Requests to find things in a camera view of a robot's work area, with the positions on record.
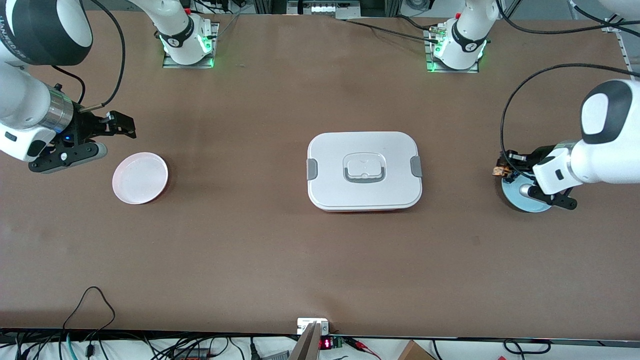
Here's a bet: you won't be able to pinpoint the black looped cable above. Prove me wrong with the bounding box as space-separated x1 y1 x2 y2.
62 286 117 333

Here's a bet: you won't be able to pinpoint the small white device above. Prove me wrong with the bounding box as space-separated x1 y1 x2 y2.
297 318 331 336

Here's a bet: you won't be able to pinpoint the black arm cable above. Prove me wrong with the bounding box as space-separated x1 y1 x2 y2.
52 0 126 112
500 63 640 170

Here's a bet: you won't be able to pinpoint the black flat loop cable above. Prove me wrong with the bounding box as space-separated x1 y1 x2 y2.
502 339 552 356

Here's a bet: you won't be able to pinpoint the brown cardboard box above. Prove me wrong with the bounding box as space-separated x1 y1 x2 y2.
397 340 436 360

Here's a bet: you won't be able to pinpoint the pink round plate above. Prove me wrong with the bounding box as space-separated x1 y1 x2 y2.
112 152 169 205

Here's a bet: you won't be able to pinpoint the red clip leads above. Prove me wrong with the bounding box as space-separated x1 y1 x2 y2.
345 336 382 360

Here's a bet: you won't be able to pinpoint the aluminium side rail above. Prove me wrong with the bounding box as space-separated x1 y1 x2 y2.
599 17 633 68

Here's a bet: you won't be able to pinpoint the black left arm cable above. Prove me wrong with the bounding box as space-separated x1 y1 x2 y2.
500 63 640 170

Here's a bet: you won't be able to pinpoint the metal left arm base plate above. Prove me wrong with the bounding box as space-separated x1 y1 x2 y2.
424 27 488 74

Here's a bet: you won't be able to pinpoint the short black table cable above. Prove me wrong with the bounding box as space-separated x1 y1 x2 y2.
395 14 442 32

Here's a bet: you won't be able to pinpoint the light blue round plate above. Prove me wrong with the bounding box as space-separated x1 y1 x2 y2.
501 176 556 214

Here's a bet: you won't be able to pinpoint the long black table cable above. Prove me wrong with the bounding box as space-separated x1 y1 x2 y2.
340 15 443 46

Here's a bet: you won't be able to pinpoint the white lunch box grey clips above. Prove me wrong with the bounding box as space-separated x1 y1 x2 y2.
306 131 424 213

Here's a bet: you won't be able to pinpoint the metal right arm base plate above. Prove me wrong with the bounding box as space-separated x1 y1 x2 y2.
161 21 220 69

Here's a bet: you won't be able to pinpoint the grey aluminium bar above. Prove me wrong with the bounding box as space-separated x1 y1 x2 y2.
286 321 322 360

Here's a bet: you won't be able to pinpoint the white power strip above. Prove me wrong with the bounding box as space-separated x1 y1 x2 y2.
299 2 362 16

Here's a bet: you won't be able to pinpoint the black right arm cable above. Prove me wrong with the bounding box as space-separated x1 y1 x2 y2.
52 0 126 112

